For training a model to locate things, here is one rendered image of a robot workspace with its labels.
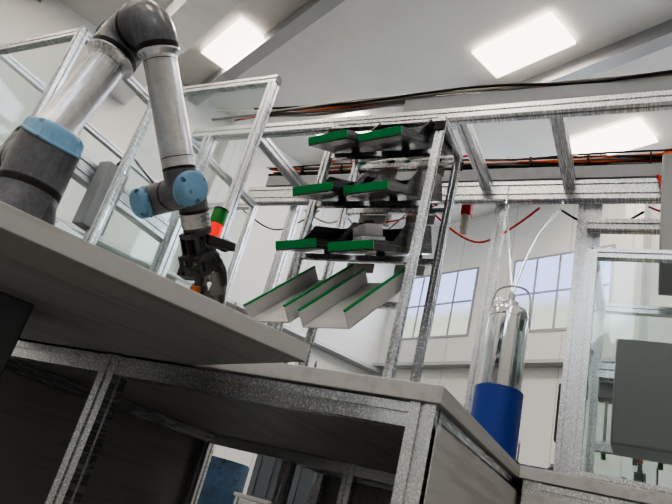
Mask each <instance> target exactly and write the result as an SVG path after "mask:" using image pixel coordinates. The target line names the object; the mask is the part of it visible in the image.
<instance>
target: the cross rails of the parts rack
mask: <svg viewBox="0 0 672 504"><path fill-rule="evenodd" d="M430 154H431V149H412V150H393V151H374V152H354V153H335V154H330V160H352V159H374V158H396V157H418V156H430ZM428 163H429V162H409V163H384V164H364V165H359V167H358V169H359V171H364V170H392V169H420V168H428ZM452 163H453V161H439V165H438V168H448V167H452ZM419 204H420V200H416V201H317V202H316V205H315V206H316V208H347V212H346V213H347V214H348V215H417V214H418V209H419ZM349 208H352V209H349ZM394 208H398V209H394ZM443 209H444V208H429V213H428V215H442V214H443ZM300 258H301V259H302V260H317V261H335V262H357V263H380V264H402V265H406V264H407V260H408V257H400V256H373V255H346V254H320V253H301V256H300ZM432 264H433V259H422V258H419V260H418V265H425V266H432Z"/></svg>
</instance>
